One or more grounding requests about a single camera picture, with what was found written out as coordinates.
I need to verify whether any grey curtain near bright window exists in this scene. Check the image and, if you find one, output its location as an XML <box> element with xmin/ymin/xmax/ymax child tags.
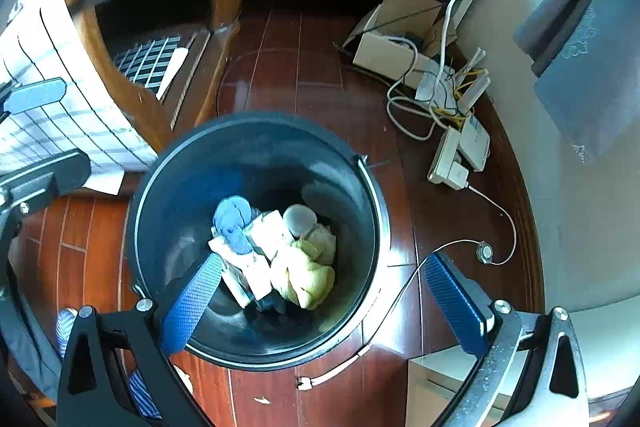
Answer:
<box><xmin>514</xmin><ymin>0</ymin><xmax>639</xmax><ymax>164</ymax></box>

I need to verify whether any blue cloth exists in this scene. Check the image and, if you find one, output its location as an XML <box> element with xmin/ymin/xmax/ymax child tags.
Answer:
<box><xmin>213</xmin><ymin>195</ymin><xmax>254</xmax><ymax>255</ymax></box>

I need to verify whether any cardboard box under bed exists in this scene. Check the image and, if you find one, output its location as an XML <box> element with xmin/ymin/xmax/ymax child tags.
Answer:
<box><xmin>342</xmin><ymin>0</ymin><xmax>446</xmax><ymax>90</ymax></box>

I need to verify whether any yellow cloth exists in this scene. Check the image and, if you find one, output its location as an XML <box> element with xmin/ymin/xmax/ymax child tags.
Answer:
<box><xmin>270</xmin><ymin>239</ymin><xmax>335</xmax><ymax>311</ymax></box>

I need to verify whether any black round trash bin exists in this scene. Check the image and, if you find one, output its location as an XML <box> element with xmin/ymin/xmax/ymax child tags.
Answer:
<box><xmin>126</xmin><ymin>113</ymin><xmax>390</xmax><ymax>371</ymax></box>

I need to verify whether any wooden table leg frame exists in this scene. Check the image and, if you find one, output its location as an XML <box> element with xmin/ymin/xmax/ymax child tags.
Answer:
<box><xmin>65</xmin><ymin>0</ymin><xmax>241</xmax><ymax>152</ymax></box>

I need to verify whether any white black grid tablecloth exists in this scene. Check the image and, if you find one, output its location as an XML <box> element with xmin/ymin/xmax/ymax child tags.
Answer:
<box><xmin>1</xmin><ymin>0</ymin><xmax>186</xmax><ymax>194</ymax></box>

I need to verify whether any white power strip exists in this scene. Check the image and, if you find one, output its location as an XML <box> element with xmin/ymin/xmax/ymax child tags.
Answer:
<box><xmin>427</xmin><ymin>128</ymin><xmax>469</xmax><ymax>191</ymax></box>

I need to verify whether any beige cloth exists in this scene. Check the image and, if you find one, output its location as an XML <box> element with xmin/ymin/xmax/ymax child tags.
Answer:
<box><xmin>304</xmin><ymin>223</ymin><xmax>336</xmax><ymax>265</ymax></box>

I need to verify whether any red white milk carton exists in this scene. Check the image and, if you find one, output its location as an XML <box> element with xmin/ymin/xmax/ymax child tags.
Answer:
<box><xmin>243</xmin><ymin>210</ymin><xmax>294</xmax><ymax>261</ymax></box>

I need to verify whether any blue paper cup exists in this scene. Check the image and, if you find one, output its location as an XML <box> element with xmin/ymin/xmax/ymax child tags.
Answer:
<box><xmin>283</xmin><ymin>204</ymin><xmax>318</xmax><ymax>237</ymax></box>

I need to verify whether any green drink carton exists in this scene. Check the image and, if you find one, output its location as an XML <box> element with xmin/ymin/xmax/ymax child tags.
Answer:
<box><xmin>208</xmin><ymin>236</ymin><xmax>272</xmax><ymax>309</ymax></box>

